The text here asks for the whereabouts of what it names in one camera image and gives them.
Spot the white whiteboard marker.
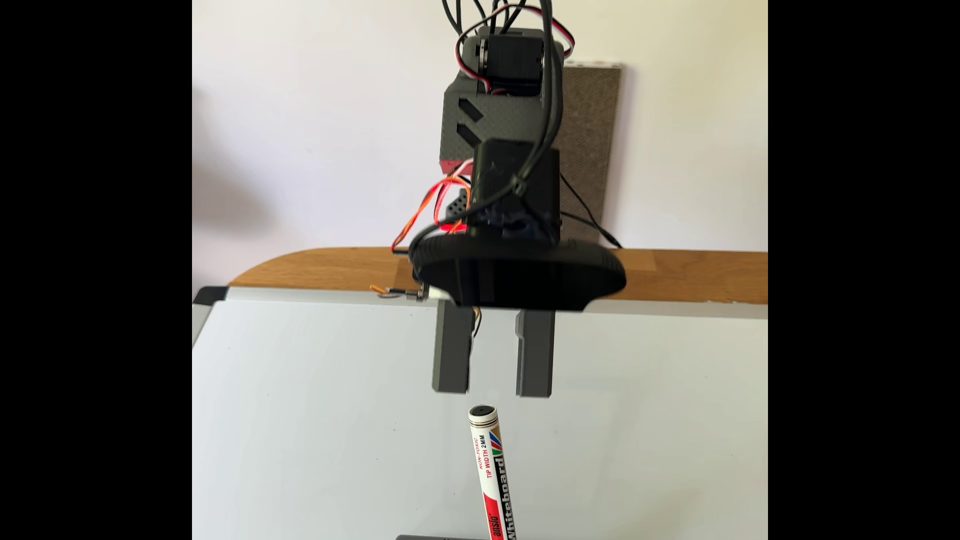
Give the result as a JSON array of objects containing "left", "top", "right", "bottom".
[{"left": 468, "top": 403, "right": 519, "bottom": 540}]

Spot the black oval webcam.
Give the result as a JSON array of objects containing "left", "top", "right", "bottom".
[{"left": 408, "top": 138, "right": 628, "bottom": 312}]

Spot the brown corrugated cardboard panel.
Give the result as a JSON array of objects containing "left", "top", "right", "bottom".
[{"left": 562, "top": 63, "right": 622, "bottom": 247}]

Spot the orange jumper wire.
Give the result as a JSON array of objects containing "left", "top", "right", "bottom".
[{"left": 369, "top": 174, "right": 475, "bottom": 300}]

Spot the black power cable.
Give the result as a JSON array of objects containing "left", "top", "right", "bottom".
[{"left": 558, "top": 172, "right": 624, "bottom": 250}]

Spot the whiteboard with grey frame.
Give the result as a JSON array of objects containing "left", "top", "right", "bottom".
[{"left": 192, "top": 285, "right": 769, "bottom": 540}]

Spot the black webcam cable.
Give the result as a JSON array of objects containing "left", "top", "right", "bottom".
[{"left": 441, "top": 0, "right": 565, "bottom": 198}]

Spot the red white black servo wire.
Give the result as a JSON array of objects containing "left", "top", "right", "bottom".
[{"left": 454, "top": 3, "right": 577, "bottom": 96}]

